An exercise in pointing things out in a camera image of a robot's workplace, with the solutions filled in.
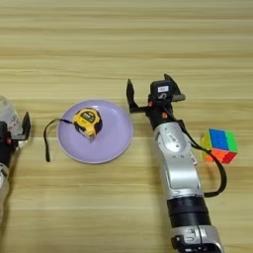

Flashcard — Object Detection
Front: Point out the yellow black tape measure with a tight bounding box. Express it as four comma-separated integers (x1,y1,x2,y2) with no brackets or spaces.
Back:
42,107,104,163

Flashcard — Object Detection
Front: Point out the right gripper small black box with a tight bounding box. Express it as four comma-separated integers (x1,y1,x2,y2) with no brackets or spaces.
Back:
149,79,174,104

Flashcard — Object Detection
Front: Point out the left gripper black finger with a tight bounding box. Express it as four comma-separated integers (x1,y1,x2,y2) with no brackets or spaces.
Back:
21,111,32,138

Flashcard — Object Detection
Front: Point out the purple round plate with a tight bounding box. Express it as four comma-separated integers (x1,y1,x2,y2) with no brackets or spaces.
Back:
56,99,134,165

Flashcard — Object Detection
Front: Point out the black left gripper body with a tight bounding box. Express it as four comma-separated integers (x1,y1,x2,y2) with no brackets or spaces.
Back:
0,121,32,167

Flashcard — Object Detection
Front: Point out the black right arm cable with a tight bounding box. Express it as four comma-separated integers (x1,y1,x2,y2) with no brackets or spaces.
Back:
163,108,228,199

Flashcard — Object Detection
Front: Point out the colourful puzzle cube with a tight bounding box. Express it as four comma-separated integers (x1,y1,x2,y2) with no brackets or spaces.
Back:
200,127,239,165

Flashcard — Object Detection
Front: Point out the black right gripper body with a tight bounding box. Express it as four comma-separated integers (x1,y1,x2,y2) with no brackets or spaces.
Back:
129,93,187,131

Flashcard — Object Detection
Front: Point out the clear bottle with red cap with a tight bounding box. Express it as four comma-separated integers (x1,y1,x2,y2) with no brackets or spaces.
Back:
0,95,32,150

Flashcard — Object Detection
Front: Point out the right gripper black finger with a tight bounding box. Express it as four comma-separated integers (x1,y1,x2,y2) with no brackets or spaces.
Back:
126,77,140,114
163,72,183,97

